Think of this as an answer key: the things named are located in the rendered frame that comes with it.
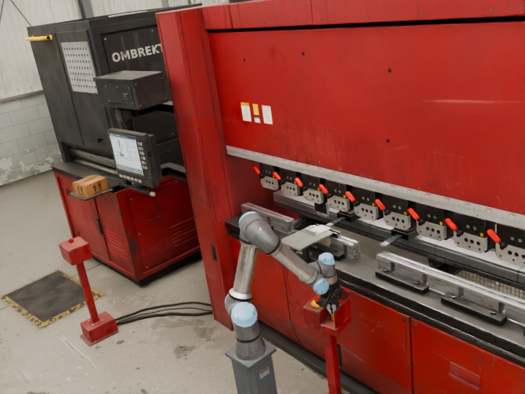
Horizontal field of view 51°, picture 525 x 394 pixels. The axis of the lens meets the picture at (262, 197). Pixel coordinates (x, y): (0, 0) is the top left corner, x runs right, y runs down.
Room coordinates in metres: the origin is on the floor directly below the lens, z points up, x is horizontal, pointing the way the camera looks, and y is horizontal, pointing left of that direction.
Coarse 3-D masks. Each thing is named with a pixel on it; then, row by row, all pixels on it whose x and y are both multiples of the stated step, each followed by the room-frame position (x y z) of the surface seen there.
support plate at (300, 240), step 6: (306, 228) 2.97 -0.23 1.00; (312, 228) 2.96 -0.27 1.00; (294, 234) 2.92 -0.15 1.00; (300, 234) 2.91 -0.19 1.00; (306, 234) 2.90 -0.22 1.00; (324, 234) 2.86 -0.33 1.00; (330, 234) 2.86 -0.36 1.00; (282, 240) 2.86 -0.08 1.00; (288, 240) 2.85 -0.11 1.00; (294, 240) 2.84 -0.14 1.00; (300, 240) 2.83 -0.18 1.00; (306, 240) 2.82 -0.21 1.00; (312, 240) 2.80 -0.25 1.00; (318, 240) 2.80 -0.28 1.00; (288, 246) 2.79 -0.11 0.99; (294, 246) 2.76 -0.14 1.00; (300, 246) 2.75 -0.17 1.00; (306, 246) 2.75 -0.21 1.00
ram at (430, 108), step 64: (256, 64) 3.24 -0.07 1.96; (320, 64) 2.81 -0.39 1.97; (384, 64) 2.48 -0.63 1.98; (448, 64) 2.21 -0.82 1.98; (512, 64) 2.00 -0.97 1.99; (256, 128) 3.31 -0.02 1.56; (320, 128) 2.85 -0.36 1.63; (384, 128) 2.49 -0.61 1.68; (448, 128) 2.22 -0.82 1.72; (512, 128) 1.99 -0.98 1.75; (384, 192) 2.51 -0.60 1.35; (448, 192) 2.22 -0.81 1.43; (512, 192) 1.98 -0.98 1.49
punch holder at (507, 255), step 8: (504, 224) 2.01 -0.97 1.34; (504, 232) 2.01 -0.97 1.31; (512, 232) 1.98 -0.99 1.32; (520, 232) 1.96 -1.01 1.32; (504, 240) 2.01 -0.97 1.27; (512, 240) 1.98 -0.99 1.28; (520, 240) 1.95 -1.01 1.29; (496, 248) 2.03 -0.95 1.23; (512, 248) 1.97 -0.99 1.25; (520, 248) 1.95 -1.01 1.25; (504, 256) 2.00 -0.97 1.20; (512, 256) 1.97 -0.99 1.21; (520, 256) 1.95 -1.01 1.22; (520, 264) 1.94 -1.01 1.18
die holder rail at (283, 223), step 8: (248, 208) 3.50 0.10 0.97; (256, 208) 3.48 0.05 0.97; (264, 208) 3.46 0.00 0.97; (264, 216) 3.37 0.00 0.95; (272, 216) 3.30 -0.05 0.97; (280, 216) 3.28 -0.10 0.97; (272, 224) 3.31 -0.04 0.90; (280, 224) 3.24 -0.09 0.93; (288, 224) 3.20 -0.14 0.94; (288, 232) 3.19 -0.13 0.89
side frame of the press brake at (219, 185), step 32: (160, 32) 3.67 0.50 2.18; (192, 32) 3.55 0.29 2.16; (192, 64) 3.53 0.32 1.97; (192, 96) 3.50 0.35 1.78; (192, 128) 3.53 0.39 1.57; (192, 160) 3.59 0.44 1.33; (224, 160) 3.60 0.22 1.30; (192, 192) 3.66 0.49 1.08; (224, 192) 3.58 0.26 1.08; (256, 192) 3.73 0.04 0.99; (224, 224) 3.55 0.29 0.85; (224, 256) 3.52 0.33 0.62; (224, 288) 3.50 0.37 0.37; (224, 320) 3.57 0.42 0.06
